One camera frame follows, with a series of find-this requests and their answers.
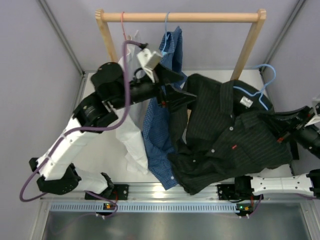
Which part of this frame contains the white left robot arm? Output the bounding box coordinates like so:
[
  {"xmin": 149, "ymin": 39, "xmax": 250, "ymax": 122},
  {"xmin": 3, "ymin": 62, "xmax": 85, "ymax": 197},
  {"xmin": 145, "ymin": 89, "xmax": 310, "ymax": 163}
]
[{"xmin": 29, "ymin": 62, "xmax": 197, "ymax": 200}]

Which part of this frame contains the aluminium mounting rail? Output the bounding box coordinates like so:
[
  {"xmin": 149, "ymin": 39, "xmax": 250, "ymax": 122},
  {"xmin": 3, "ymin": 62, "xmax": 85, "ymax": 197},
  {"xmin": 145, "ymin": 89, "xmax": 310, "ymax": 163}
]
[{"xmin": 41, "ymin": 182, "xmax": 311, "ymax": 201}]

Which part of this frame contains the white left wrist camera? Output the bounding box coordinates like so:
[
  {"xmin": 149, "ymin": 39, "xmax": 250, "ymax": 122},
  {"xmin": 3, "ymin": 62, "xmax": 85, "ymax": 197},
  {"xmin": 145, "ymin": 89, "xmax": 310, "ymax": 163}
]
[{"xmin": 136, "ymin": 48, "xmax": 163, "ymax": 83}]

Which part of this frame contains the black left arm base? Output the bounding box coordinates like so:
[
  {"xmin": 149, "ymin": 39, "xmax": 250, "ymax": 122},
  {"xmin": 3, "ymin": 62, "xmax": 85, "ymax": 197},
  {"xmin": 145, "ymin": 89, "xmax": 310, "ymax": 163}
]
[{"xmin": 84, "ymin": 184, "xmax": 129, "ymax": 201}]

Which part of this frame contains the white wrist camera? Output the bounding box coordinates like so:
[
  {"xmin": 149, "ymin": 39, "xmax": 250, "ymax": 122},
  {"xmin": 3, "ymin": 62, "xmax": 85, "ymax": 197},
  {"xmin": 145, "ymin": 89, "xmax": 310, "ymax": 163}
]
[
  {"xmin": 304, "ymin": 95, "xmax": 320, "ymax": 127},
  {"xmin": 136, "ymin": 48, "xmax": 163, "ymax": 83}
]

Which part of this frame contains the blue hanger with clip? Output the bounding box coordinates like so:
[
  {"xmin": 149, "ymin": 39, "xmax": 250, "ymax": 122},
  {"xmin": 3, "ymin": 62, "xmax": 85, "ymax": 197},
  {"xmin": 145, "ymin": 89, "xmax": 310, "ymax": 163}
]
[{"xmin": 161, "ymin": 11, "xmax": 171, "ymax": 57}]

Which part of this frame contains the light blue slotted cable duct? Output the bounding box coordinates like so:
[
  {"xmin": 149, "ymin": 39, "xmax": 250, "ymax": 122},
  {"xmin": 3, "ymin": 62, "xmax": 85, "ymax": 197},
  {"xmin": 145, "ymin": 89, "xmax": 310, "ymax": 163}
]
[{"xmin": 50, "ymin": 202, "xmax": 253, "ymax": 214}]

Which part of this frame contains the white shirt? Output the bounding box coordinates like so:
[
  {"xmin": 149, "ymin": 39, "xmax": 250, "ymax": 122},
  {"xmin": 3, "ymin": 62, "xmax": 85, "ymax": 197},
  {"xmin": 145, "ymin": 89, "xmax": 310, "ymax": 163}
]
[{"xmin": 115, "ymin": 44, "xmax": 149, "ymax": 175}]

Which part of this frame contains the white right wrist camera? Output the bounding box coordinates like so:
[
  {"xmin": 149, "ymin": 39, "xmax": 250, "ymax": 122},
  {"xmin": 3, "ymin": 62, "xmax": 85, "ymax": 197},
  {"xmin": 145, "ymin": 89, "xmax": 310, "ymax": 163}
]
[{"xmin": 304, "ymin": 95, "xmax": 320, "ymax": 127}]

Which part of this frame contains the dark pinstriped shirt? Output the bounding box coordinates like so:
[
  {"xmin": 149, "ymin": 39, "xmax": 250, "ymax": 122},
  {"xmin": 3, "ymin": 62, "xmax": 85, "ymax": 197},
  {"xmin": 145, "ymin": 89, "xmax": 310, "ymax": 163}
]
[{"xmin": 167, "ymin": 73, "xmax": 293, "ymax": 195}]

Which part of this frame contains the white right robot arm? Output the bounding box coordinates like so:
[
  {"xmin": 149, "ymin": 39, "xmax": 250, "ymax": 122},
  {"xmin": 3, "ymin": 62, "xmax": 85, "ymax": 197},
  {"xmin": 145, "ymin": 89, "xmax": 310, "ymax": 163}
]
[{"xmin": 232, "ymin": 106, "xmax": 320, "ymax": 199}]

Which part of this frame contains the blue checked shirt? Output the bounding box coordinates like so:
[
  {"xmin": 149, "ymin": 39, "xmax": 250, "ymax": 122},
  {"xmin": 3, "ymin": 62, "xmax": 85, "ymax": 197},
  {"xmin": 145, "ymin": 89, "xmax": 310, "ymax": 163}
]
[{"xmin": 142, "ymin": 26, "xmax": 187, "ymax": 190}]

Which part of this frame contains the pink wire hanger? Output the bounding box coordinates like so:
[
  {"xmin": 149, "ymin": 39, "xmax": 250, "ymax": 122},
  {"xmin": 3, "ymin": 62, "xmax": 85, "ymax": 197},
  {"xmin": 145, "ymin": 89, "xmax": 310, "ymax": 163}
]
[{"xmin": 120, "ymin": 11, "xmax": 130, "ymax": 55}]

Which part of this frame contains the light blue wire hanger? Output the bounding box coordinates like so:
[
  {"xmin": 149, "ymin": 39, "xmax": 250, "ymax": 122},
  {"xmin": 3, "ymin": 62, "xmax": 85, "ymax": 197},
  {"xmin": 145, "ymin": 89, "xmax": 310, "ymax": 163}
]
[{"xmin": 233, "ymin": 63, "xmax": 277, "ymax": 111}]

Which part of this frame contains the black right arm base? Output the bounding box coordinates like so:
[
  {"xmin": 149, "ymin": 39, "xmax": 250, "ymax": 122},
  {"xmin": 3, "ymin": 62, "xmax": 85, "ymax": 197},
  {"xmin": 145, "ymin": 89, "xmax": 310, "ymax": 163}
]
[{"xmin": 216, "ymin": 183, "xmax": 260, "ymax": 202}]

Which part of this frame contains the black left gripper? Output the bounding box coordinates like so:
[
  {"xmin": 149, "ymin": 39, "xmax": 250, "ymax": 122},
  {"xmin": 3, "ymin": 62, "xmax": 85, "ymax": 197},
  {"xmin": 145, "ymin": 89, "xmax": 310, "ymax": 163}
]
[{"xmin": 110, "ymin": 62, "xmax": 196, "ymax": 114}]

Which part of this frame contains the wooden clothes rack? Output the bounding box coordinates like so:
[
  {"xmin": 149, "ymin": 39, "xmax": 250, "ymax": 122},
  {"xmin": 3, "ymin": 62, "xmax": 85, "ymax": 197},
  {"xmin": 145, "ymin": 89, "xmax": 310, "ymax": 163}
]
[{"xmin": 95, "ymin": 9, "xmax": 267, "ymax": 80}]

